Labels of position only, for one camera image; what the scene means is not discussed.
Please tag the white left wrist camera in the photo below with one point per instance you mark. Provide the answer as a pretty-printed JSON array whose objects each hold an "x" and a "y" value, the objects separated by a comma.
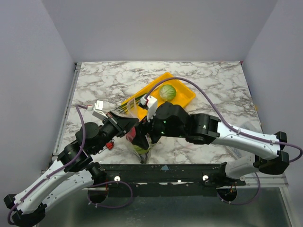
[{"x": 97, "y": 110}]

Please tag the green chive bundle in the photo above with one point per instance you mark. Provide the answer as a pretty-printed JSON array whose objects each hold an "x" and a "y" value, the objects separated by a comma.
[{"x": 123, "y": 108}]

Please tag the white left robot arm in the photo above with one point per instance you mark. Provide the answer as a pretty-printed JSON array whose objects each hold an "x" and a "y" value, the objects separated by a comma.
[{"x": 74, "y": 169}]

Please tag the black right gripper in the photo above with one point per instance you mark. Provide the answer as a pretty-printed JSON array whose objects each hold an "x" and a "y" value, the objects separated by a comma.
[{"x": 145, "y": 129}]

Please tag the clear pink-dotted zip bag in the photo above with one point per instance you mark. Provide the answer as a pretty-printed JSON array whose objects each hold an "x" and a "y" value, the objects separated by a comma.
[{"x": 140, "y": 140}]

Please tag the yellow plastic tray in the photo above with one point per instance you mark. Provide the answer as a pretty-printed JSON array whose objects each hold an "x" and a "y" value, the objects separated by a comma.
[{"x": 184, "y": 94}]

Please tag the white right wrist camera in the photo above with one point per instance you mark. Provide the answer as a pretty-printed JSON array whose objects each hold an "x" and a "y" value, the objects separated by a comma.
[{"x": 149, "y": 103}]

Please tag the green celery stalk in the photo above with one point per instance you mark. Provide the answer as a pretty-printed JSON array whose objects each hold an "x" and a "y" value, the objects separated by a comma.
[{"x": 139, "y": 150}]

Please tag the black metal base rail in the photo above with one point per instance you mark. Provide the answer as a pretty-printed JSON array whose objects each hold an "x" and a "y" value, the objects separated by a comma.
[{"x": 160, "y": 180}]

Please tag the clear plastic packet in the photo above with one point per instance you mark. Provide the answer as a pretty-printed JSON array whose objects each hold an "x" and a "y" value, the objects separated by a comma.
[{"x": 237, "y": 153}]

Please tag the green cabbage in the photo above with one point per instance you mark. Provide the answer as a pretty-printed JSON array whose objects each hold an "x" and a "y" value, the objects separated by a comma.
[{"x": 167, "y": 92}]

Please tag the red tomato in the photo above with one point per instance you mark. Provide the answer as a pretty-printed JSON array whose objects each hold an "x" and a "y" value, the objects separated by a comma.
[{"x": 130, "y": 136}]

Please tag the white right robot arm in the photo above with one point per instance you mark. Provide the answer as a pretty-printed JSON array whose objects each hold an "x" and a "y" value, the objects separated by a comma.
[{"x": 265, "y": 153}]

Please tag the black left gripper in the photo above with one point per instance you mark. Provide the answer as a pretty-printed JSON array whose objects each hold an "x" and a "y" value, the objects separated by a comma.
[{"x": 121, "y": 123}]

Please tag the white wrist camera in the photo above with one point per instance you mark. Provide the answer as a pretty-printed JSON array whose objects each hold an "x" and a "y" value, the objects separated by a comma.
[
  {"x": 149, "y": 103},
  {"x": 97, "y": 110}
]

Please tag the red black handled tool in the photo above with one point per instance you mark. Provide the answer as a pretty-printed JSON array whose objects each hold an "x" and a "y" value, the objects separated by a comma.
[{"x": 110, "y": 144}]

